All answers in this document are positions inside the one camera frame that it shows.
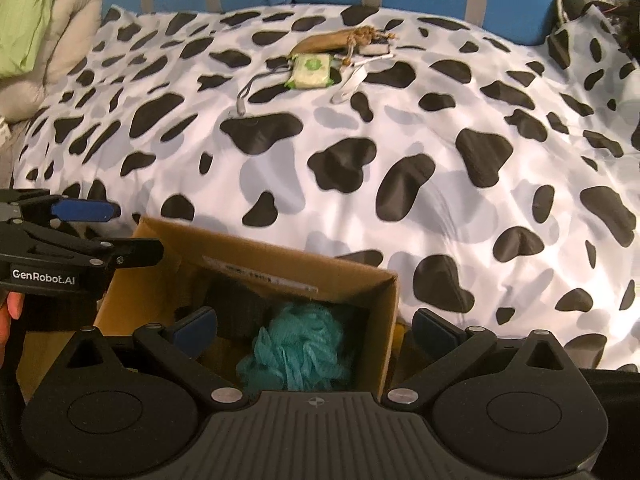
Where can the person left hand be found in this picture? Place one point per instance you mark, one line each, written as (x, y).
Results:
(11, 310)

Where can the beige quilted blanket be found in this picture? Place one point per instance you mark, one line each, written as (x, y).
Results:
(67, 40)

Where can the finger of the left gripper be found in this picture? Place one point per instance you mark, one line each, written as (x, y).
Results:
(38, 205)
(51, 248)

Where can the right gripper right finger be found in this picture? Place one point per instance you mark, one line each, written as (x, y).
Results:
(453, 352)

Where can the teal mesh bath loofah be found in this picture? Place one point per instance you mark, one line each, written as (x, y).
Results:
(303, 348)

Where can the green white tissue pack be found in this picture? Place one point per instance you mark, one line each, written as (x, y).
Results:
(310, 71)

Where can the green pillow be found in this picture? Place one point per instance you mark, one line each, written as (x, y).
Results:
(23, 25)

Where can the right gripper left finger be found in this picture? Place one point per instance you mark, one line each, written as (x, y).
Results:
(174, 351)

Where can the gold drawstring pouch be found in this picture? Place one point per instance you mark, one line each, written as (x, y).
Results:
(345, 41)

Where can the cow print blanket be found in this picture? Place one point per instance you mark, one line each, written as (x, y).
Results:
(499, 181)

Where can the black card box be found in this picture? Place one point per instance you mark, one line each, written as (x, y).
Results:
(377, 47)

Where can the brown cardboard box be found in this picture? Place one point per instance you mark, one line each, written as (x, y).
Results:
(362, 294)

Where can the black fuzzy pouch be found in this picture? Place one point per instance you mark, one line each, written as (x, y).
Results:
(240, 311)

